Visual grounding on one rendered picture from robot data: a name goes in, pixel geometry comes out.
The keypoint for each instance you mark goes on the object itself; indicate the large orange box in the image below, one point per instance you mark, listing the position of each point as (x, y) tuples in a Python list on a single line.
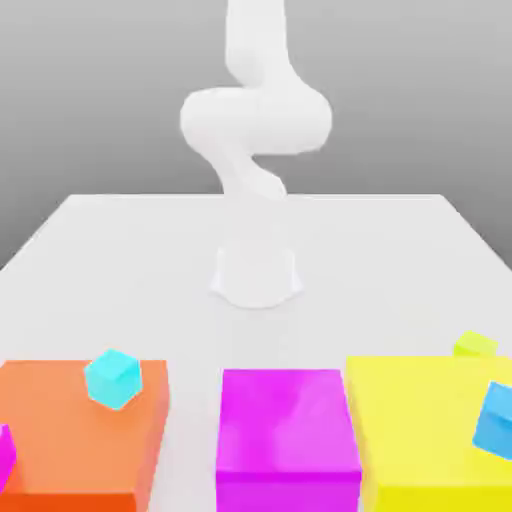
[(68, 448)]

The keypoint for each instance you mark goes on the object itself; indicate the small cyan cube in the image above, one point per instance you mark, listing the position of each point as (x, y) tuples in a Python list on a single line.
[(114, 380)]

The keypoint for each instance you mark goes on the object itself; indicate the large yellow box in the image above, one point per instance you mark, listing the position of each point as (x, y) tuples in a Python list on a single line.
[(420, 424)]

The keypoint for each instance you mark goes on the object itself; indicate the small blue cube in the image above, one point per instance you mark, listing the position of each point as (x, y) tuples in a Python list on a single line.
[(496, 420)]

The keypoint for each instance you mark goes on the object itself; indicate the small magenta cube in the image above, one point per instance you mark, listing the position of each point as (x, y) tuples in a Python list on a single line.
[(5, 456)]

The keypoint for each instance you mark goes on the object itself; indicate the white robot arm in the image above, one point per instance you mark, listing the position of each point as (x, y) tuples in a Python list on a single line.
[(256, 116)]

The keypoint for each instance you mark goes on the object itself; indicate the large magenta box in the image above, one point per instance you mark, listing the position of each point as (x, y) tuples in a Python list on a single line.
[(286, 428)]

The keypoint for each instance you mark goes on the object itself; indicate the small lime cube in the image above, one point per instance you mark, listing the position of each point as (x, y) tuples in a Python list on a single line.
[(475, 344)]

